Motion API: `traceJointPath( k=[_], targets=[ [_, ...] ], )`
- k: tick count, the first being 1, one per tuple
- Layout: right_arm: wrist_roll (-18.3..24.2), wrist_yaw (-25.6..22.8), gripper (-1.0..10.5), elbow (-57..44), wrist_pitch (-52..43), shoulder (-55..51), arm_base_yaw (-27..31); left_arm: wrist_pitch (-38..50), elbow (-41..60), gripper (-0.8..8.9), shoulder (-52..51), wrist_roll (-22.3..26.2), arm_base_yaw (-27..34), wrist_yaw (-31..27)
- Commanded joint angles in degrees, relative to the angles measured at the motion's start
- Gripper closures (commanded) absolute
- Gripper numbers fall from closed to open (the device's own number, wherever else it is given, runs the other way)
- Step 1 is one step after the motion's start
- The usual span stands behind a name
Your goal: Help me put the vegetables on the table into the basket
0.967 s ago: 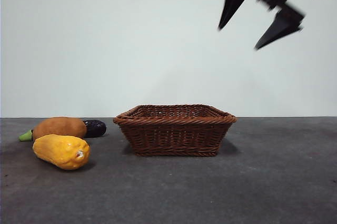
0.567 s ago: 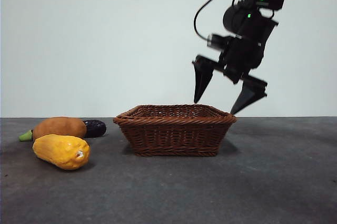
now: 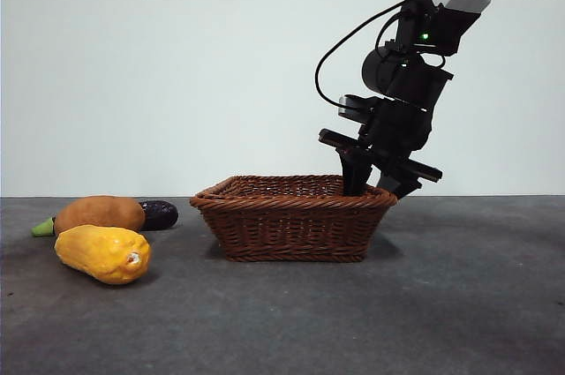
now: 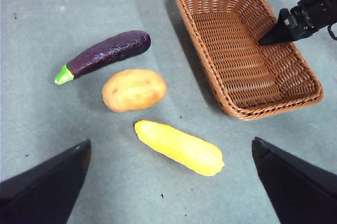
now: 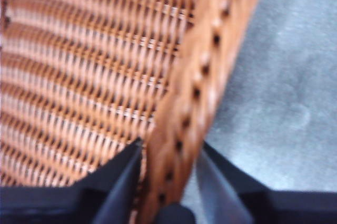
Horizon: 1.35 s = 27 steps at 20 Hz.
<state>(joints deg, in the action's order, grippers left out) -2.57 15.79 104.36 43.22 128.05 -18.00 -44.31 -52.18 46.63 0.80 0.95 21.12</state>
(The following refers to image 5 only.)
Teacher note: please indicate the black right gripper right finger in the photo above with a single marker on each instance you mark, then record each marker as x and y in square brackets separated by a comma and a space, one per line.
[263, 205]

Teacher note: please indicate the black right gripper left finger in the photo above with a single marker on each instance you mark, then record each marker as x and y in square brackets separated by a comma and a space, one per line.
[65, 203]

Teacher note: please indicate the brown wicker basket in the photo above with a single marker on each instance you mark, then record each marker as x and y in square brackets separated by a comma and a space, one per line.
[87, 71]

